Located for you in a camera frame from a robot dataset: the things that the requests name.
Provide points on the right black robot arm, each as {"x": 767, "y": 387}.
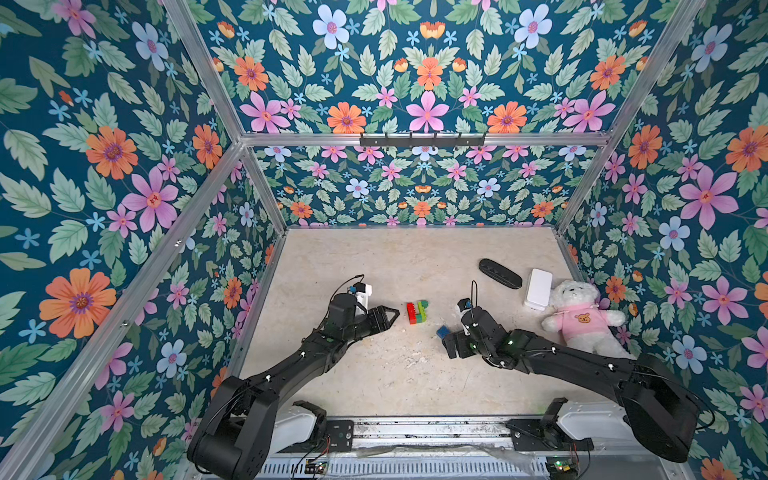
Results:
{"x": 660, "y": 411}

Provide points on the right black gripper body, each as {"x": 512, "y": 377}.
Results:
{"x": 466, "y": 336}

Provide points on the small left circuit board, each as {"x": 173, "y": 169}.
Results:
{"x": 315, "y": 468}

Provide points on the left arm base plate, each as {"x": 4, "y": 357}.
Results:
{"x": 303, "y": 425}

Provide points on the black hook rail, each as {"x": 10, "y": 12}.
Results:
{"x": 410, "y": 140}

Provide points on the red lego brick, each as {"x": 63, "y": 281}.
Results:
{"x": 411, "y": 313}

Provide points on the black oval remote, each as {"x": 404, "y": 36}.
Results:
{"x": 500, "y": 274}

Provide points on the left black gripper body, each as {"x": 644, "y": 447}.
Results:
{"x": 359, "y": 326}

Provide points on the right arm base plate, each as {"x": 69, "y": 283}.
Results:
{"x": 542, "y": 433}

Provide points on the lime green lego brick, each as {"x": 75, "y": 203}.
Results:
{"x": 421, "y": 312}

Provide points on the white rectangular box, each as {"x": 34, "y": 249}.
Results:
{"x": 538, "y": 290}

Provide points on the green circuit board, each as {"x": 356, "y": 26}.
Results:
{"x": 561, "y": 469}

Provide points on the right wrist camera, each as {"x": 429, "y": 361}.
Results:
{"x": 464, "y": 306}

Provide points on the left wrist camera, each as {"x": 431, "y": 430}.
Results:
{"x": 362, "y": 293}

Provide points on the white teddy bear pink shirt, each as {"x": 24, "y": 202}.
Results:
{"x": 582, "y": 324}

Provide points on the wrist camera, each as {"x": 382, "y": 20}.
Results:
{"x": 464, "y": 306}
{"x": 362, "y": 293}

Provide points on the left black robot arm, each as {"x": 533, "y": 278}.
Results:
{"x": 234, "y": 436}

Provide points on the blue lego brick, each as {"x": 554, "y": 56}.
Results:
{"x": 443, "y": 332}

